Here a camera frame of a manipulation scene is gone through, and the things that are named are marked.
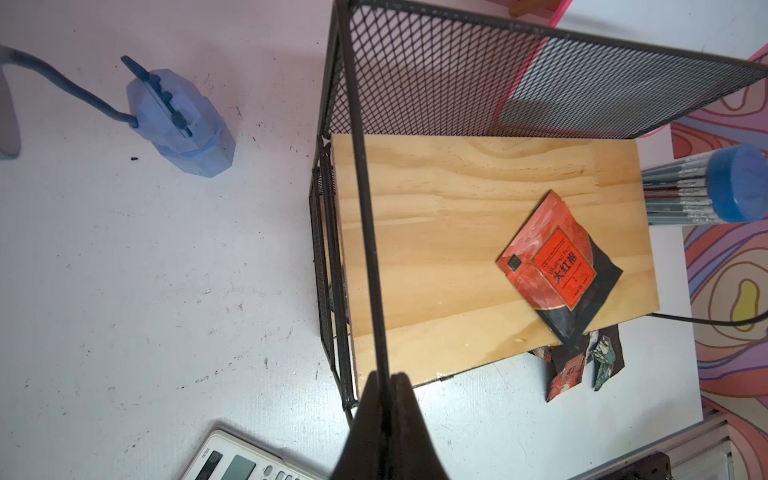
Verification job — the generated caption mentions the blue lidded pencil tube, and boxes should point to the blue lidded pencil tube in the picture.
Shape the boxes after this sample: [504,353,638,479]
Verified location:
[642,145,767,225]

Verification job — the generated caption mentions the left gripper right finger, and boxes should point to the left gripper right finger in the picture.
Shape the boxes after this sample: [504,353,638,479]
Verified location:
[389,373,448,479]

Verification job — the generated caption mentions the black wire two-tier shelf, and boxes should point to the black wire two-tier shelf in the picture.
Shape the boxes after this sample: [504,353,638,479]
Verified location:
[309,1,767,413]

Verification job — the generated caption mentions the da hong pao tea bag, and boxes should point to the da hong pao tea bag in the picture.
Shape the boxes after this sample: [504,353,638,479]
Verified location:
[496,191,623,347]

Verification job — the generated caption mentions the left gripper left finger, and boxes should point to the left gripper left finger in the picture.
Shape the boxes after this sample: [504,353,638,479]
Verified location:
[330,372,389,479]

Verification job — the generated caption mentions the small orange tea bag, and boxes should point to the small orange tea bag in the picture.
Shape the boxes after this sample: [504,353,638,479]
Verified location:
[592,325,625,391]

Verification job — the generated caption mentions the pink framed whiteboard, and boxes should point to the pink framed whiteboard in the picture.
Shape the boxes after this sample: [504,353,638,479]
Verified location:
[495,1,767,139]

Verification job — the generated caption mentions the blue faceted holder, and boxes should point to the blue faceted holder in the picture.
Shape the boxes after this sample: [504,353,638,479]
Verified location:
[121,55,236,178]

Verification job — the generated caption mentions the red tea bag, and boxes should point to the red tea bag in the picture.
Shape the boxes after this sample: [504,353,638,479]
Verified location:
[546,346,587,402]

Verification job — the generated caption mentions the white scientific calculator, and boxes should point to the white scientific calculator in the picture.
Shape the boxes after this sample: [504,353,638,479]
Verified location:
[180,429,325,480]

